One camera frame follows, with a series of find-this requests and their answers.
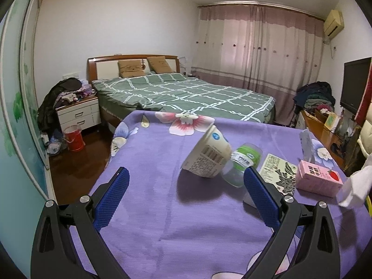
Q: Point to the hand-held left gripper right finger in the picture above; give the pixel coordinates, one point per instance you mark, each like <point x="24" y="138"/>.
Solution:
<point x="260" y="200"/>

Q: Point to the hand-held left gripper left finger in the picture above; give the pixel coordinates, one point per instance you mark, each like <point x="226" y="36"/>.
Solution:
<point x="112" y="197"/>

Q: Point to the patterned carton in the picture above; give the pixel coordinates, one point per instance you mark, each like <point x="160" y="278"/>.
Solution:
<point x="276" y="171"/>

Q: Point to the clear bottle with green label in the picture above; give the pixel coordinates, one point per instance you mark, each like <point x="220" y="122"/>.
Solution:
<point x="241" y="159"/>

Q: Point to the pink strawberry milk carton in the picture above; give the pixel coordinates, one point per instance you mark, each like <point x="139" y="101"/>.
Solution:
<point x="316" y="180"/>

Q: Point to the white packet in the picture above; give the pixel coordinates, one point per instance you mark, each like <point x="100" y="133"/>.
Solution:
<point x="306" y="145"/>

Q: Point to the white yogurt tub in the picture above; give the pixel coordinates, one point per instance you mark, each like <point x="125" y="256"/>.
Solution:
<point x="203" y="154"/>

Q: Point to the white cloth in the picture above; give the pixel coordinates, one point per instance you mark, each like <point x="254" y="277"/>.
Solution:
<point x="354" y="186"/>

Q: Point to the purple floral tablecloth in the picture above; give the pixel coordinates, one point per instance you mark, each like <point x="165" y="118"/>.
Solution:
<point x="162" y="215"/>

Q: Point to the red bucket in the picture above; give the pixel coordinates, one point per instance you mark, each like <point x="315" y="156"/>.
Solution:
<point x="74" y="139"/>

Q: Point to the pile of plastic bags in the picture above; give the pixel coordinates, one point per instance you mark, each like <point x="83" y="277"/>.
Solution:
<point x="55" y="144"/>

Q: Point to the white nightstand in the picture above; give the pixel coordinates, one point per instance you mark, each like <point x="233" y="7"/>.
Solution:
<point x="78" y="114"/>

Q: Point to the pile of dark clothes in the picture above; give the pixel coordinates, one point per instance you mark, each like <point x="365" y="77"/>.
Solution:
<point x="61" y="90"/>

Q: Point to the pile of folded clothes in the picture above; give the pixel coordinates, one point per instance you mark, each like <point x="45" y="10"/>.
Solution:
<point x="315" y="93"/>

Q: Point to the green plaid duvet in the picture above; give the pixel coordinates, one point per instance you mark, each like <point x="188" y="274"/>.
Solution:
<point x="180" y="93"/>

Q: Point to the brown pillow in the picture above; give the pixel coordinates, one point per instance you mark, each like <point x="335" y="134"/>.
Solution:
<point x="130" y="69"/>
<point x="160" y="64"/>

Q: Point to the glass door wardrobe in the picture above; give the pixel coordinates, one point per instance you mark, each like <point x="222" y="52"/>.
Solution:
<point x="17" y="107"/>

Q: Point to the wooden bed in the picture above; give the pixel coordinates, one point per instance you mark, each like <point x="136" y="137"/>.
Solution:
<point x="104" y="66"/>

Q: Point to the plain red garment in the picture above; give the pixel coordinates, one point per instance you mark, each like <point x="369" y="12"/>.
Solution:
<point x="366" y="104"/>

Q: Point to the black flat television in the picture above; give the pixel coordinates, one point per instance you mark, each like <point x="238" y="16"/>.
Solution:
<point x="354" y="84"/>

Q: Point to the pink and white curtain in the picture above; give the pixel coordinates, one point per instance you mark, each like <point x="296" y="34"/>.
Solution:
<point x="255" y="40"/>

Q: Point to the cream air conditioner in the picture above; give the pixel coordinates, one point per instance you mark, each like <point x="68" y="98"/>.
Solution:
<point x="333" y="23"/>

